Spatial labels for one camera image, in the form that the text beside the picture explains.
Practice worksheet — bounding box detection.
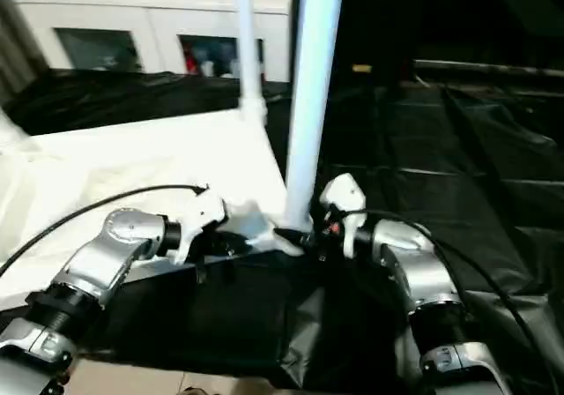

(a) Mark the grey curtain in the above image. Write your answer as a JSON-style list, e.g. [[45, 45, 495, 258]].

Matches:
[[0, 0, 49, 105]]

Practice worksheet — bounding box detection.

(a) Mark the black left camera cable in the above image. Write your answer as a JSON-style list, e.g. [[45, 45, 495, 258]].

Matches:
[[0, 183, 211, 277]]

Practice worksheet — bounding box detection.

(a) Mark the dark metal bar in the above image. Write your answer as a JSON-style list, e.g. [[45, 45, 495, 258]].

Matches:
[[413, 58, 564, 78]]

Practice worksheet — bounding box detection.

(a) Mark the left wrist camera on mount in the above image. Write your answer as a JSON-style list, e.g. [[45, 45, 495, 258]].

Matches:
[[174, 185, 230, 264]]

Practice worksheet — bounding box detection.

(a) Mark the black mat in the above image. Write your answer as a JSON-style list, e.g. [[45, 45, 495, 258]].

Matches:
[[0, 66, 564, 395]]

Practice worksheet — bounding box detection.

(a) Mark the white plastic table top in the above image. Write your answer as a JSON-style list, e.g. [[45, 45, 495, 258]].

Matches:
[[0, 108, 309, 312]]

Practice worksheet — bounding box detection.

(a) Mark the white plastic table leg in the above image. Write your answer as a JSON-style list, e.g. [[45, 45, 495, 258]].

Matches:
[[0, 107, 30, 153], [231, 0, 270, 125], [284, 0, 347, 228]]

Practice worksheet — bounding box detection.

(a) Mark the white sideboard cabinet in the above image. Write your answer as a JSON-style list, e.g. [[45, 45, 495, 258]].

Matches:
[[12, 0, 297, 83]]

